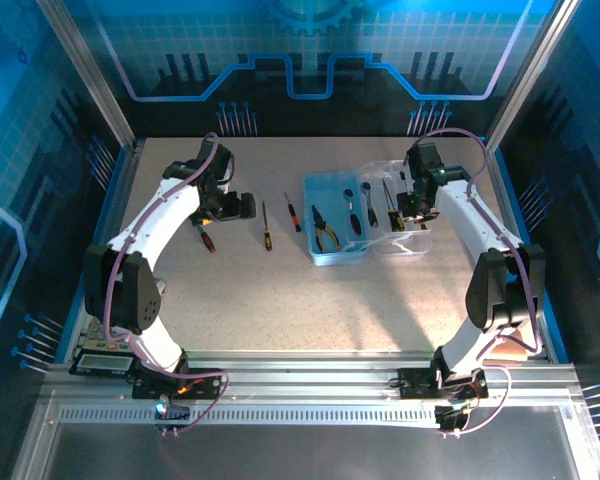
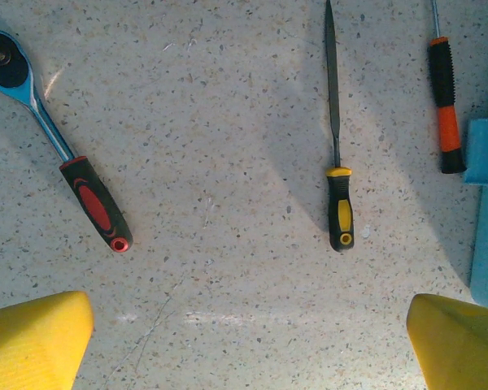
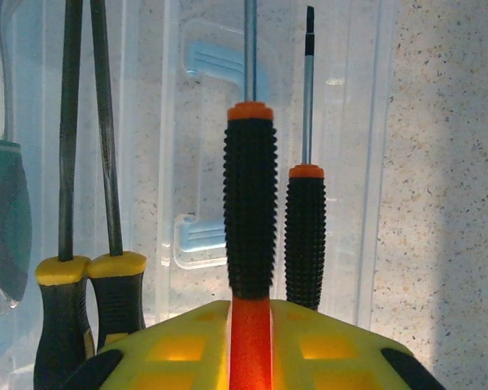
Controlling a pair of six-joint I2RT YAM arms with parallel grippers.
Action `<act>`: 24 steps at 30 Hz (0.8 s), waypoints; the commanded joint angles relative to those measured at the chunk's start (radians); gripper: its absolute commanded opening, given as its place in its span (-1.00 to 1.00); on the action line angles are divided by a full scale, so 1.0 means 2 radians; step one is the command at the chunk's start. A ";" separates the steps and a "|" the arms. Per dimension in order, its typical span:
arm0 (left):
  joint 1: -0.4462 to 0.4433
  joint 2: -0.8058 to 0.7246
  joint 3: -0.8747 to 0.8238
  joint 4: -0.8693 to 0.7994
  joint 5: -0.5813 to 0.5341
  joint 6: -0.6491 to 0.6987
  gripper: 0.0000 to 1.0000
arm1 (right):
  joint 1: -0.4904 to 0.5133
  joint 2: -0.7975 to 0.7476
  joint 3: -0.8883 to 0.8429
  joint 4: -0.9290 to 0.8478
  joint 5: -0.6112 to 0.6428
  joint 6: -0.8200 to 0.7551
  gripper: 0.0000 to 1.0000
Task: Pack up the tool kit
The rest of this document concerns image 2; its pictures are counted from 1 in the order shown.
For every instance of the orange black precision screwdriver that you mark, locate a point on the orange black precision screwdriver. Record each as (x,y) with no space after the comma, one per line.
(447,130)

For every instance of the chrome ratchet wrench red grip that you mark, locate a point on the chrome ratchet wrench red grip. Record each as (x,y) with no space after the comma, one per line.
(93,203)

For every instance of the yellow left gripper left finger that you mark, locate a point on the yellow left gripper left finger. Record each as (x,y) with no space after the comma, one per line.
(28,349)

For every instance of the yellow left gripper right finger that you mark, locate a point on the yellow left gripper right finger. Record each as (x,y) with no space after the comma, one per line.
(459,349)

